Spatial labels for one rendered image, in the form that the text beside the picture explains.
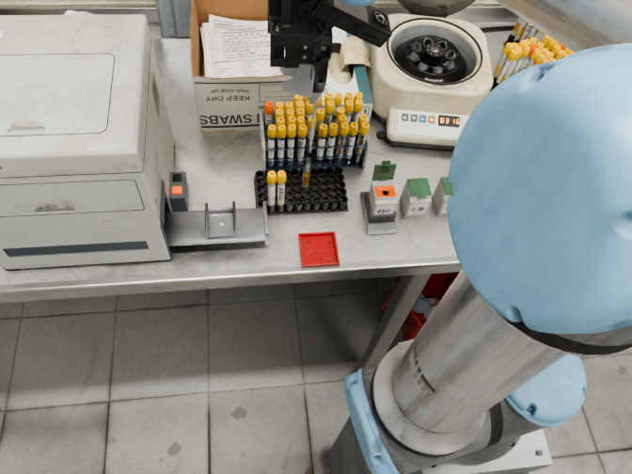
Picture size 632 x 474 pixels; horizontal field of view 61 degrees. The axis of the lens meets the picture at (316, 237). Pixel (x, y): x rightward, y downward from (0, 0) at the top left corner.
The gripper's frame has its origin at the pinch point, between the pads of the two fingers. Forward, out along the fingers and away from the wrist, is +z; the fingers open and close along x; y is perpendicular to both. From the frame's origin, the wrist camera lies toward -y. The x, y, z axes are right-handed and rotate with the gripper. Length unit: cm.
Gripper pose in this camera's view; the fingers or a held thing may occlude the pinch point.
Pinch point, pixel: (315, 95)
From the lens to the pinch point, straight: 85.0
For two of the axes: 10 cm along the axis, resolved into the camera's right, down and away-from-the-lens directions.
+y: -9.9, 0.4, -1.2
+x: 0.9, 8.6, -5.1
